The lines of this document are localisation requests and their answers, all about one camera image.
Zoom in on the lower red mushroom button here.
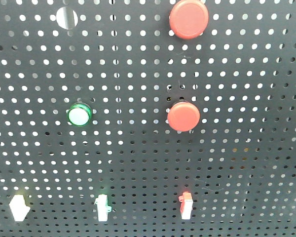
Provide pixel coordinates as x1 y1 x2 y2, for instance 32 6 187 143
167 102 200 132

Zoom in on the red mushroom button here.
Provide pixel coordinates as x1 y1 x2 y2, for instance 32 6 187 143
169 0 209 40
167 102 200 132

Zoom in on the green round push button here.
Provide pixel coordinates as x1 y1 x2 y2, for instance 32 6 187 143
67 102 92 126

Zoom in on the black perforated pegboard panel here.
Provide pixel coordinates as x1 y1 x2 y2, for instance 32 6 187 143
0 0 296 237

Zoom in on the upper red mushroom button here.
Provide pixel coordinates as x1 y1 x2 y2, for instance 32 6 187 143
169 0 209 40

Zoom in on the white red toggle switch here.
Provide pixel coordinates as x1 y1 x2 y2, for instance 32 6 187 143
178 192 193 220

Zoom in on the white green toggle switch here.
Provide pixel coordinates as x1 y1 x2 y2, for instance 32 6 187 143
95 194 112 222

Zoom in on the white left toggle switch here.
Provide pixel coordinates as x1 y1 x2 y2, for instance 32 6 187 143
9 195 30 222

